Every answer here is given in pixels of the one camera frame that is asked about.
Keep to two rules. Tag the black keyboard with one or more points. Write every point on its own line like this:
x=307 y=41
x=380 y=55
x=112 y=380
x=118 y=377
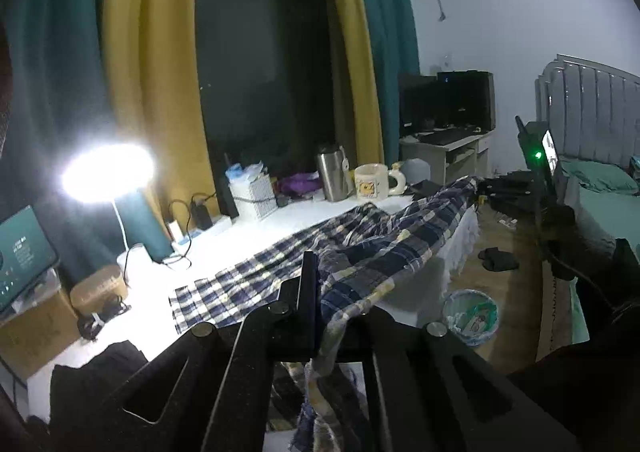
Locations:
x=447 y=136

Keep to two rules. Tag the cardboard box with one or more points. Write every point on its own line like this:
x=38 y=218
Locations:
x=40 y=337

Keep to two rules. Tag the teal curtain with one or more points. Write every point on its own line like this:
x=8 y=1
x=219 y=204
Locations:
x=395 y=22
x=55 y=57

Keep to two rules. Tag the person's right forearm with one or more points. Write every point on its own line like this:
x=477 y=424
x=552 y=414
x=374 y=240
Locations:
x=590 y=382

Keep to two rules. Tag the stainless steel tumbler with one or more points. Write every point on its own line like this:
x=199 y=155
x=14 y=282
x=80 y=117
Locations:
x=334 y=175

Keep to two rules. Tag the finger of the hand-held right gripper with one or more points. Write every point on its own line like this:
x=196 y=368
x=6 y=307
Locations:
x=512 y=179
x=510 y=198

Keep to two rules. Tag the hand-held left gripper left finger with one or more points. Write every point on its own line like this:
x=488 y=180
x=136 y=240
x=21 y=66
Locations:
x=306 y=297

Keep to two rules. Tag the white plastic basket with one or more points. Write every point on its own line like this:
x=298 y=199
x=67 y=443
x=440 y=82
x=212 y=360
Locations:
x=255 y=199

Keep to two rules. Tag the white power strip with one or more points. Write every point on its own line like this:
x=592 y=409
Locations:
x=210 y=229

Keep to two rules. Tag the grey padded headboard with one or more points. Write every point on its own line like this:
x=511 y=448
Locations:
x=590 y=107

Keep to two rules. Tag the white charger plug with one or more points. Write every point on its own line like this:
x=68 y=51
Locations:
x=175 y=231

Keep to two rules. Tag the green bed sheet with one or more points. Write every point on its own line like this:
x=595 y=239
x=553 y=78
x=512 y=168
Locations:
x=610 y=217

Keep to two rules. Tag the green pillow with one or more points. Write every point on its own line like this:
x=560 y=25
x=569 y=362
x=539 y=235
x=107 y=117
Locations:
x=602 y=177

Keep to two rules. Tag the blue plaid shirt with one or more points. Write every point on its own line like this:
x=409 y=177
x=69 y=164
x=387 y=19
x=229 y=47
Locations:
x=360 y=242

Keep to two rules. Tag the clear blue plastic bag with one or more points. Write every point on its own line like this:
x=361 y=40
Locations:
x=245 y=172

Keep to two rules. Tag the yellow curtain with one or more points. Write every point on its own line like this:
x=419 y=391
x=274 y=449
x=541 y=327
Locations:
x=150 y=82
x=350 y=57

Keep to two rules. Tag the black computer monitor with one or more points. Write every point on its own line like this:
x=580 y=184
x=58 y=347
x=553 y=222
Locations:
x=417 y=102
x=467 y=97

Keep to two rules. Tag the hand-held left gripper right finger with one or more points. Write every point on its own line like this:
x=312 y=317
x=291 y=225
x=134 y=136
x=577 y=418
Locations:
x=400 y=362

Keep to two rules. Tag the trash bin with liner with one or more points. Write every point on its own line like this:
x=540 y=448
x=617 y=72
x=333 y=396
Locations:
x=470 y=317

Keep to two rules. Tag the black charger block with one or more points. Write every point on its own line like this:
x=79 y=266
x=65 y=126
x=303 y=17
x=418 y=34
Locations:
x=202 y=216

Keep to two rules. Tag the black cloth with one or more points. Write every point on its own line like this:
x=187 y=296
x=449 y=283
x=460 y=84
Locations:
x=90 y=382

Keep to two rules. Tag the small teal screen monitor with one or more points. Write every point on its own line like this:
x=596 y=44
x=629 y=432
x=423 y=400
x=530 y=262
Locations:
x=25 y=252

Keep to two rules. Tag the white desk lamp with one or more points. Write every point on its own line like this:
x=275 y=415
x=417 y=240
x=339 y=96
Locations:
x=107 y=172

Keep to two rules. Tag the white computer desk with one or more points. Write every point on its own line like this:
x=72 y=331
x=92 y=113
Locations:
x=430 y=155

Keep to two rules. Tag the round beige container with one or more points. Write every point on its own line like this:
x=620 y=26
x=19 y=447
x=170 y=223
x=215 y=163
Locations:
x=97 y=287

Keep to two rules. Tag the white quilted table cover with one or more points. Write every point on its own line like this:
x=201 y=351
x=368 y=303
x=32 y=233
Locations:
x=260 y=234

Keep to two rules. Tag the dark window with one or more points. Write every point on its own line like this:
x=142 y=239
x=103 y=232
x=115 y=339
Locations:
x=260 y=57

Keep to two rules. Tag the pale round container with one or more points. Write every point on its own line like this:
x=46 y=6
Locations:
x=416 y=170

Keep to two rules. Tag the white cartoon mug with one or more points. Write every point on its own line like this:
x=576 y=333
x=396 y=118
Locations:
x=371 y=182

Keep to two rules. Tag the patterned bedside rug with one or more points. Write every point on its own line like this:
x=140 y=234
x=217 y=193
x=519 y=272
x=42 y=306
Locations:
x=557 y=312

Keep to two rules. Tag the black slipper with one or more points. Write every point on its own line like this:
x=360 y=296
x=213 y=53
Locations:
x=490 y=253
x=505 y=263

